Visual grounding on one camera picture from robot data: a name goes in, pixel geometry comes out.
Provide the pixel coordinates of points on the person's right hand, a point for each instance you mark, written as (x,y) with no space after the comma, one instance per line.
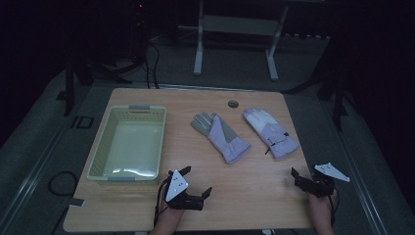
(322,207)

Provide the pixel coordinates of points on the purple glove with grey palm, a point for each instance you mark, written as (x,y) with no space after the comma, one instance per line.
(221,138)

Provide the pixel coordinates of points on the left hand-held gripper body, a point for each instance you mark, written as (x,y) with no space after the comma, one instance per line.
(177,186)

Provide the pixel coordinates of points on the black metal stand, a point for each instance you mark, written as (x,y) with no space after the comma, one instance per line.
(69,88)
(339,98)

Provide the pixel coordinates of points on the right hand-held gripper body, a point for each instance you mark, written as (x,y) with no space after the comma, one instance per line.
(321,186)

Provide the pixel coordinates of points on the grey round table grommet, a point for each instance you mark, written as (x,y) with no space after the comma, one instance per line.
(233,104)

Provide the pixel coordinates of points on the dark device with red light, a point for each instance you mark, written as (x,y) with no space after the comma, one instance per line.
(140,29)

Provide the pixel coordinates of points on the light green plastic basket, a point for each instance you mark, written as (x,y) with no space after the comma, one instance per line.
(130,150)

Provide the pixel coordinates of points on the white metal desk frame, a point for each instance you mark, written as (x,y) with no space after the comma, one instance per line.
(239,25)

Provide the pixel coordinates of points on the person's left hand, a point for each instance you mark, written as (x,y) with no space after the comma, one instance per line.
(171,216)

